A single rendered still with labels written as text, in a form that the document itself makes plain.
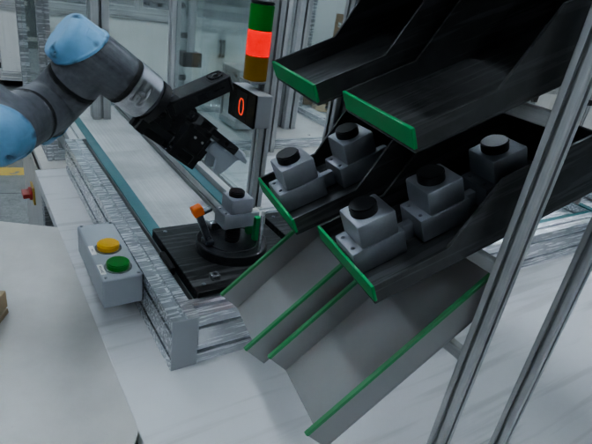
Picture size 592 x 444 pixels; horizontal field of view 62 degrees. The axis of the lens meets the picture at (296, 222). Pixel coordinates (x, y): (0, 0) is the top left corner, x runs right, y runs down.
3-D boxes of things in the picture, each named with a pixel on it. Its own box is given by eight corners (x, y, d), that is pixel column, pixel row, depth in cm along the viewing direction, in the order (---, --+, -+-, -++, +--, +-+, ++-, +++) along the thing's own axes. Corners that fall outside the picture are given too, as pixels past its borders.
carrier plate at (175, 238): (196, 302, 85) (197, 292, 84) (151, 237, 102) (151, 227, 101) (312, 277, 98) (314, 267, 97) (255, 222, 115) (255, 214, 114)
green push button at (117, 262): (109, 278, 87) (109, 269, 86) (103, 267, 90) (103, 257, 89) (132, 274, 89) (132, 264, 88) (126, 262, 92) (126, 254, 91)
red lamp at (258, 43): (252, 56, 101) (255, 31, 99) (240, 52, 105) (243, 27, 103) (273, 58, 104) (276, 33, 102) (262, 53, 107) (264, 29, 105)
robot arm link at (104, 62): (40, 40, 70) (77, -3, 68) (106, 88, 78) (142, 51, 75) (36, 68, 65) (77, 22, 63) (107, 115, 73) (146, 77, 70)
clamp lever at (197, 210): (204, 243, 94) (193, 211, 89) (201, 238, 95) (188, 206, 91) (221, 234, 95) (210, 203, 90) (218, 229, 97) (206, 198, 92)
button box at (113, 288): (103, 309, 87) (102, 279, 85) (77, 251, 103) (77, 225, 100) (143, 300, 91) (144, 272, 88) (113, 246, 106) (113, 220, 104)
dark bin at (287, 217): (296, 235, 61) (279, 186, 57) (262, 192, 71) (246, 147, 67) (484, 146, 66) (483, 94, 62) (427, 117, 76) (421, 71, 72)
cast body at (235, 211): (223, 230, 93) (226, 196, 90) (213, 220, 97) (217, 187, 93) (262, 225, 98) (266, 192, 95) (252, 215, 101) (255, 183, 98)
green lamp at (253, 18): (255, 31, 99) (257, 4, 97) (243, 26, 102) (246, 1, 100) (276, 33, 102) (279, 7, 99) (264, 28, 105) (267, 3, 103)
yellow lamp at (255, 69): (249, 81, 103) (252, 57, 101) (239, 76, 107) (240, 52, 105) (270, 82, 106) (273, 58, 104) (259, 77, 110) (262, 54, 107)
